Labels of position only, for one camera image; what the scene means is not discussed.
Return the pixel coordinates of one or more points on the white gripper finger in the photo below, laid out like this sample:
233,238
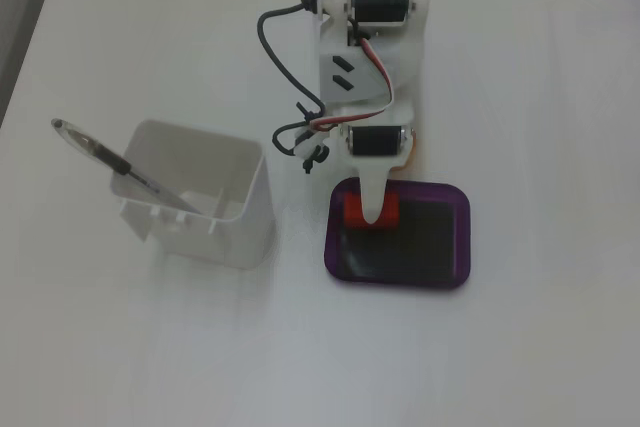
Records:
373,197

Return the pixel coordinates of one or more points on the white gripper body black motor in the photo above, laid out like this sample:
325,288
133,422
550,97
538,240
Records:
375,142

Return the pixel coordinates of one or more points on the red cube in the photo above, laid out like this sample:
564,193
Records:
390,212

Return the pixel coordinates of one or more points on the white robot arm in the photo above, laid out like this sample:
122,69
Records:
400,57

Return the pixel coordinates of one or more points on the white plastic box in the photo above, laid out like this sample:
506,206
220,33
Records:
235,232

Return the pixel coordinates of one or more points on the yellow tape roll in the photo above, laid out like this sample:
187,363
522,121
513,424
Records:
411,154

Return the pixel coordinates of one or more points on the purple metal tray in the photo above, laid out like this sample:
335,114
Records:
415,247

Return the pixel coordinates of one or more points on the clear ballpoint pen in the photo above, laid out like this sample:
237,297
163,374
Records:
95,149

